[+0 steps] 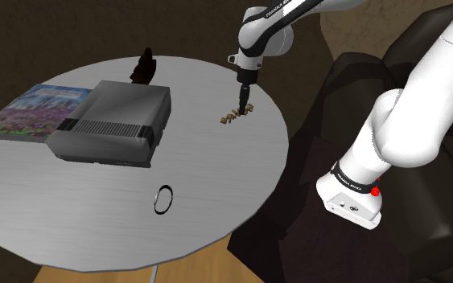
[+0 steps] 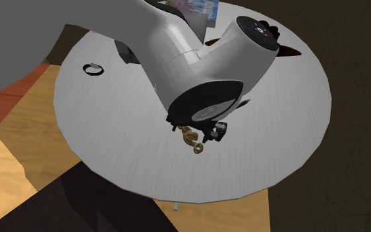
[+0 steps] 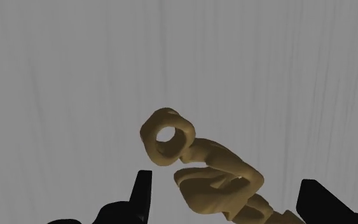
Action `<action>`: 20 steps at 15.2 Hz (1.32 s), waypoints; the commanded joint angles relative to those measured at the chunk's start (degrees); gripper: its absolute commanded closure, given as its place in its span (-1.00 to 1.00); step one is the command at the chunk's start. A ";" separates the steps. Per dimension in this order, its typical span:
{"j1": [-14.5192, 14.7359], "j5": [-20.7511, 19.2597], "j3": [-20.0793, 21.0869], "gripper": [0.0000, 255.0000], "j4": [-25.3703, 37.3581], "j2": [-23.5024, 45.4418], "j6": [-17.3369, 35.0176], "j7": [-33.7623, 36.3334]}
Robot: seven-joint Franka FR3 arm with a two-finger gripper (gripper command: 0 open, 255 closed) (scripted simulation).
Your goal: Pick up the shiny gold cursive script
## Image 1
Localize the dark brown figure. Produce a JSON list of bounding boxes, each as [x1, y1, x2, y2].
[[129, 47, 158, 85]]

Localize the round grey table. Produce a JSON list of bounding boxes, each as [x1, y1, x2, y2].
[[0, 55, 290, 283]]

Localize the dark sofa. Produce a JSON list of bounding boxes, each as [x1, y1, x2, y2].
[[288, 2, 453, 166]]

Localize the grey game console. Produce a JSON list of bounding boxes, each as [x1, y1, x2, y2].
[[45, 80, 172, 169]]

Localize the book with colourful cover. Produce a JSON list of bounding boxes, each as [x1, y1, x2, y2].
[[0, 84, 93, 144]]

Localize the small brass chain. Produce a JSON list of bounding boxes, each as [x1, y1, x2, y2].
[[220, 103, 255, 125]]

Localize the black ring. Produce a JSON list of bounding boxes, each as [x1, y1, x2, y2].
[[153, 184, 174, 215]]

